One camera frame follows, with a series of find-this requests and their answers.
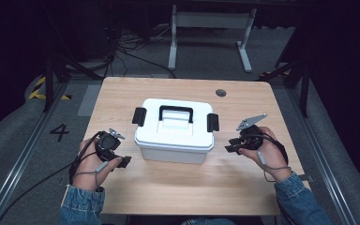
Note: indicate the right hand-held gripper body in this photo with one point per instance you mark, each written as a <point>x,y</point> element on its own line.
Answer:
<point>250,135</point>

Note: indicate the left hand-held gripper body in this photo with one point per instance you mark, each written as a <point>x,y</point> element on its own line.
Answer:
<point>107,145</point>

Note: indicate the white storage box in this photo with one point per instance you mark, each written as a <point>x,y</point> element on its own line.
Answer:
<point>174,137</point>

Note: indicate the person's left hand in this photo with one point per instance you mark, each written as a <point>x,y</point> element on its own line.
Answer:
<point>92,168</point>

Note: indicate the person's right hand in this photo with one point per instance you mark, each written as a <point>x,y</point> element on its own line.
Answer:
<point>271,155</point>

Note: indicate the grey table grommet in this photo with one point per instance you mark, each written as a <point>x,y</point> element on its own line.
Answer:
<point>220,92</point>

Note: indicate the black metal stand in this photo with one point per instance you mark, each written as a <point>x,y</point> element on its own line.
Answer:
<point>290,75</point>
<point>63,72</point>

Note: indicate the yellow black floor tape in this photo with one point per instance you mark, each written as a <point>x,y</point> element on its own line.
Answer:
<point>42,90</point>

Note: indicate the white metal table frame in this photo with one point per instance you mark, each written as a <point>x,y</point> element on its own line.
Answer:
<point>211,34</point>

